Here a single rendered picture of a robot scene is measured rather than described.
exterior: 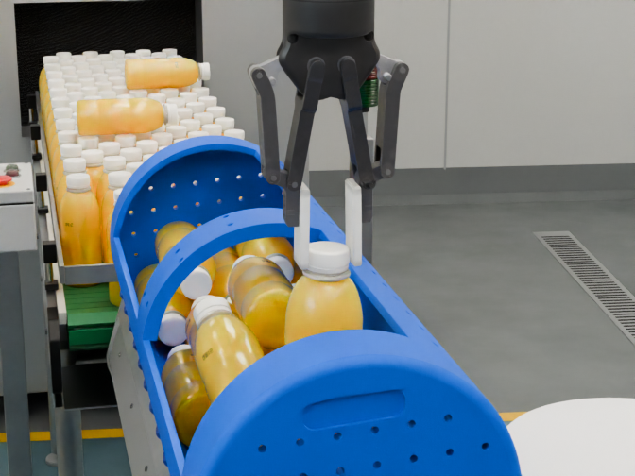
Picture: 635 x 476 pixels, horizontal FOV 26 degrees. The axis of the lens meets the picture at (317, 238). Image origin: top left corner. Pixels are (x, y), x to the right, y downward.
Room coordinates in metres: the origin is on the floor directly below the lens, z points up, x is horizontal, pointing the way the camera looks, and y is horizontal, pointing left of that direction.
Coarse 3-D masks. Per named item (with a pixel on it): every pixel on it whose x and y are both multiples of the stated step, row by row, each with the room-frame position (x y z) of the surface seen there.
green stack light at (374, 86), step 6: (366, 84) 2.46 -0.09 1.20; (372, 84) 2.47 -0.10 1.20; (378, 84) 2.48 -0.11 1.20; (360, 90) 2.46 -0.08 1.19; (366, 90) 2.46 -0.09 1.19; (372, 90) 2.46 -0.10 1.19; (378, 90) 2.48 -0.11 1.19; (366, 96) 2.46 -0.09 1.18; (372, 96) 2.47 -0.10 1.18; (378, 96) 2.48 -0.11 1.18; (366, 102) 2.46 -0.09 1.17; (372, 102) 2.46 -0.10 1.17
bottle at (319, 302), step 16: (304, 272) 1.12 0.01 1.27; (304, 288) 1.11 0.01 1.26; (320, 288) 1.11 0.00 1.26; (336, 288) 1.11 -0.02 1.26; (352, 288) 1.12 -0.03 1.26; (288, 304) 1.12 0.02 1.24; (304, 304) 1.10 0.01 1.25; (320, 304) 1.10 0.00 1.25; (336, 304) 1.10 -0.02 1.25; (352, 304) 1.11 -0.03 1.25; (288, 320) 1.11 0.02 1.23; (304, 320) 1.10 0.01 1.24; (320, 320) 1.10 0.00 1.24; (336, 320) 1.10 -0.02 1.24; (352, 320) 1.11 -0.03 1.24; (288, 336) 1.11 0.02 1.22; (304, 336) 1.10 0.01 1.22
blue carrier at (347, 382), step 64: (128, 192) 1.80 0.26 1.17; (192, 192) 1.86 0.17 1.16; (256, 192) 1.88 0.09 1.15; (128, 256) 1.84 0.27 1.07; (192, 256) 1.40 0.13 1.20; (384, 320) 1.47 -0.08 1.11; (256, 384) 1.03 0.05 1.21; (320, 384) 1.02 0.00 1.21; (384, 384) 1.03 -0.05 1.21; (448, 384) 1.04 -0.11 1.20; (192, 448) 1.05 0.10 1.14; (256, 448) 1.00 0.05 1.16; (320, 448) 1.02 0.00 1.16; (384, 448) 1.03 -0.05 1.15; (448, 448) 1.04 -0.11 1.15; (512, 448) 1.05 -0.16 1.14
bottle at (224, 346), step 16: (208, 320) 1.32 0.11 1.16; (224, 320) 1.31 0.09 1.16; (240, 320) 1.33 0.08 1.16; (208, 336) 1.30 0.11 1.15; (224, 336) 1.29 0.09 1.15; (240, 336) 1.29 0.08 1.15; (208, 352) 1.28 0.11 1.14; (224, 352) 1.28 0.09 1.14; (240, 352) 1.28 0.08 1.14; (256, 352) 1.29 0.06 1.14; (208, 368) 1.27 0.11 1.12; (224, 368) 1.26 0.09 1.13; (240, 368) 1.26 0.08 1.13; (208, 384) 1.27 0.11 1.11; (224, 384) 1.25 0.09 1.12
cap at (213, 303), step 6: (204, 300) 1.35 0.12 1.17; (210, 300) 1.35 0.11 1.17; (216, 300) 1.35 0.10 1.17; (222, 300) 1.36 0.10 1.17; (198, 306) 1.35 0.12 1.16; (204, 306) 1.35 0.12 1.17; (210, 306) 1.34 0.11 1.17; (216, 306) 1.34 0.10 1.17; (222, 306) 1.35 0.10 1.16; (228, 306) 1.35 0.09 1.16; (198, 312) 1.35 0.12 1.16; (204, 312) 1.34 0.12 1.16; (210, 312) 1.34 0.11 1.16; (198, 318) 1.34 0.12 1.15
